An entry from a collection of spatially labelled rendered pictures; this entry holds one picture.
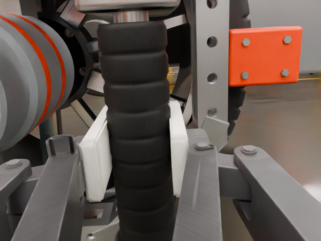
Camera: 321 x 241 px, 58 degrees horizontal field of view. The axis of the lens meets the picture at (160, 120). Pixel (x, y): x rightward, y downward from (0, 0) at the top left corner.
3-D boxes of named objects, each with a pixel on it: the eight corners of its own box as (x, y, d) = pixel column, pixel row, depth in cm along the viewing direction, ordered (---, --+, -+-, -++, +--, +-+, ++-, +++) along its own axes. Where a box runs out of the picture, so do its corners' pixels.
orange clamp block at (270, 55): (216, 78, 44) (275, 74, 44) (229, 88, 36) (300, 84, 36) (216, 29, 42) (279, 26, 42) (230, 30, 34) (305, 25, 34)
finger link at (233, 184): (191, 171, 11) (268, 167, 11) (182, 128, 16) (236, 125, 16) (192, 204, 12) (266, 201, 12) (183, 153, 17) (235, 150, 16)
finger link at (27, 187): (76, 212, 12) (2, 216, 12) (99, 158, 17) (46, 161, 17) (70, 179, 11) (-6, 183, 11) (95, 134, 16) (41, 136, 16)
